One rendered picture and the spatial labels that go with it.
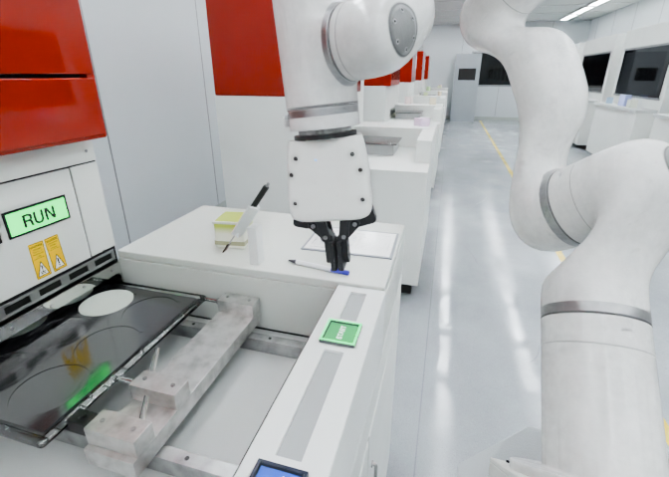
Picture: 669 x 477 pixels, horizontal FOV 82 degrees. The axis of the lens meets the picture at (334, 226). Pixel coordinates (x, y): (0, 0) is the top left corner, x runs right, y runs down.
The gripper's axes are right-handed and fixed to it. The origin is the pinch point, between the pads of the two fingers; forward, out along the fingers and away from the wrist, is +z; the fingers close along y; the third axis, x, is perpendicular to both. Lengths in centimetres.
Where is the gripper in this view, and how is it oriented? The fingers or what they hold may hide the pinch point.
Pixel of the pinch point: (337, 253)
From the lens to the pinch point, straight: 50.8
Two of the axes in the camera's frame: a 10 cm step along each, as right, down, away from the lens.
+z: 1.0, 9.5, 2.9
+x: 1.7, -3.0, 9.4
